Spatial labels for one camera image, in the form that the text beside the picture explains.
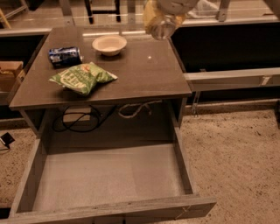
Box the clear plastic trash bag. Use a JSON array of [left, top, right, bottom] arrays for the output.
[[187, 0, 219, 19]]

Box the beige braided rope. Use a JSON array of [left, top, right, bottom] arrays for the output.
[[117, 100, 164, 119]]

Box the green chip bag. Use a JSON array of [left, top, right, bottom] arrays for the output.
[[49, 62, 118, 95]]

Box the cardboard box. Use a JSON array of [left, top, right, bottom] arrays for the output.
[[0, 61, 25, 92]]

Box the black cable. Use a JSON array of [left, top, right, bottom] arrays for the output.
[[52, 104, 118, 134]]

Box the small black floor device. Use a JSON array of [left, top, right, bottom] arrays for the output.
[[0, 132, 15, 148]]

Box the grey cabinet with counter top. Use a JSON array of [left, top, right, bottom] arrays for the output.
[[8, 23, 193, 138]]

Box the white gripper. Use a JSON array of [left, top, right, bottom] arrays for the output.
[[143, 0, 199, 35]]

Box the blue pepsi can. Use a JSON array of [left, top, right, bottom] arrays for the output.
[[48, 46, 82, 67]]

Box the white paper bowl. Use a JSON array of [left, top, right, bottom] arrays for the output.
[[92, 35, 127, 56]]

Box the open grey wooden drawer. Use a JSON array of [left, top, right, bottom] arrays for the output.
[[1, 113, 216, 224]]

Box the metal railing frame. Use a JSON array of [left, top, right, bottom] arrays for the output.
[[169, 16, 280, 92]]

